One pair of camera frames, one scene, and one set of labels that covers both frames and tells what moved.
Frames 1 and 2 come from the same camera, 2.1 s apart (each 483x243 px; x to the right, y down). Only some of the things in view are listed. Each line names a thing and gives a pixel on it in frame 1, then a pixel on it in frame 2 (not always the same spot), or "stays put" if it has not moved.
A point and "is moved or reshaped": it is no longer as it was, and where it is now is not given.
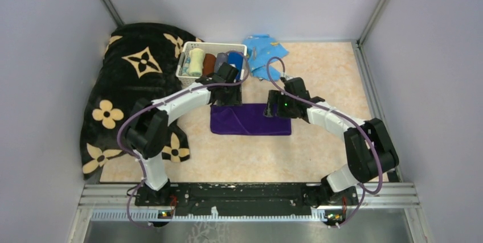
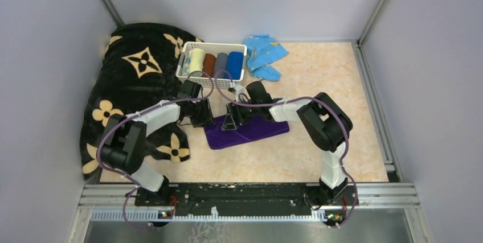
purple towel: [247, 119] is moved or reshaped
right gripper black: [276, 97] → [230, 122]
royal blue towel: [236, 58] stays put
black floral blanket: [139, 68] stays put
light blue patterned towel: [261, 50] stays put
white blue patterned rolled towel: [185, 66] stays put
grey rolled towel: [221, 57] stays put
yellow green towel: [196, 62] stays put
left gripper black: [235, 100] → [207, 116]
